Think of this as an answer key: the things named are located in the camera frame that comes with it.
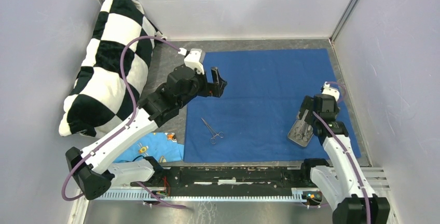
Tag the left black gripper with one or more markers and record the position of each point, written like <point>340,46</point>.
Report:
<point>216,88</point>

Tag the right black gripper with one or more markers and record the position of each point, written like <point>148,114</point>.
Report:
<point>306,104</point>

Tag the metal instrument tray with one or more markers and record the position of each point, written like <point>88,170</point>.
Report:
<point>300,133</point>

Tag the steel ring-handled hemostat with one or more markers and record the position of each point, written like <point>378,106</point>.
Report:
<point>214,134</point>

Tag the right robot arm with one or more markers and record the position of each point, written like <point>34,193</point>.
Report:
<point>342,181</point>

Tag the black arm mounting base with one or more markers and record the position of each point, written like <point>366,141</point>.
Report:
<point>230,181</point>

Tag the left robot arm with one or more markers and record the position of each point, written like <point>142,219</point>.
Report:
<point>92,170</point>

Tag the light blue patterned cloth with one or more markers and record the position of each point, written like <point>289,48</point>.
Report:
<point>162,146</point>

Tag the black white checkered pillow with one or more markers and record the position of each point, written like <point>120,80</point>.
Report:
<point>114,71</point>

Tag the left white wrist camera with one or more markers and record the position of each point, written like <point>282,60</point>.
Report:
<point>193,59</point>

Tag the white slotted cable duct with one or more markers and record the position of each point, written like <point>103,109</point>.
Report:
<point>296,196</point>

